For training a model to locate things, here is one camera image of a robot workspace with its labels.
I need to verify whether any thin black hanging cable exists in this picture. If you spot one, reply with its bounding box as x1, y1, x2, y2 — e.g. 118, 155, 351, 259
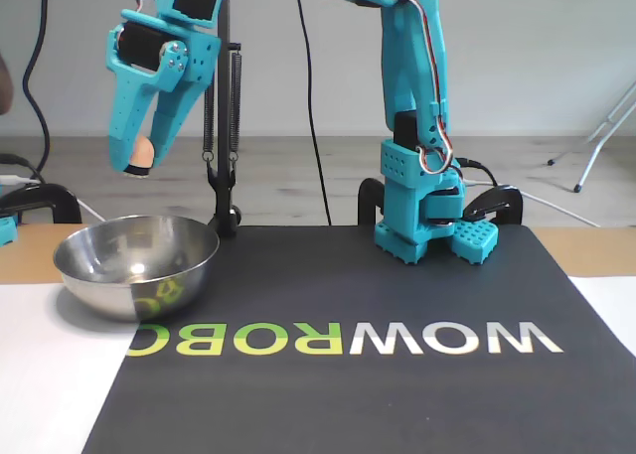
292, 0, 333, 227

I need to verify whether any teal leader arm base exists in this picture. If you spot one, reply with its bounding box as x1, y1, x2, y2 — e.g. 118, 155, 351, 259
0, 214, 20, 247

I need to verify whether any white tripod leg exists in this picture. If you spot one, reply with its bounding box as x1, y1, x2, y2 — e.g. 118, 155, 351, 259
546, 78, 636, 195

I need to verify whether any tan ball with black base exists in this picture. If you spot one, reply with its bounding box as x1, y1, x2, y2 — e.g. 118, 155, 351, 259
122, 135, 155, 180

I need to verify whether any white floor cable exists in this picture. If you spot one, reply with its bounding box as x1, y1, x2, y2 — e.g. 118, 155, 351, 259
524, 193, 603, 229
77, 198, 108, 225

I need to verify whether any person forearm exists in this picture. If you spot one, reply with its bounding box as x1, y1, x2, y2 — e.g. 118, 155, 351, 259
0, 51, 15, 118

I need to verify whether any metal bowl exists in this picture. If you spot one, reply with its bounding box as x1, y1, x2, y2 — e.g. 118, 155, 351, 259
53, 214, 221, 324

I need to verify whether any black mat with WOWROBO print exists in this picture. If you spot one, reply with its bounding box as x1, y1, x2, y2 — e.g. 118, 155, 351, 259
81, 225, 636, 454

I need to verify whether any black cable with plug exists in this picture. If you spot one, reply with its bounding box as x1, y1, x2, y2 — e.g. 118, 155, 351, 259
454, 156, 500, 190

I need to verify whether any large black clamp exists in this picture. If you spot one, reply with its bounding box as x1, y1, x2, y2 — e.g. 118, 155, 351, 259
0, 184, 83, 226

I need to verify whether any thick black hanging cable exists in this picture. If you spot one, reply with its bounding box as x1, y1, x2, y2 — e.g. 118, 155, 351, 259
22, 0, 55, 185

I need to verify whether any black table clamp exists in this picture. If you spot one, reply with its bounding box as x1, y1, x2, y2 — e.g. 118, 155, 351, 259
461, 185, 524, 227
358, 178, 387, 227

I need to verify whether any teal gripper black servo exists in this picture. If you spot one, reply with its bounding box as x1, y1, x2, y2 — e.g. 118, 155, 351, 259
106, 9, 223, 177

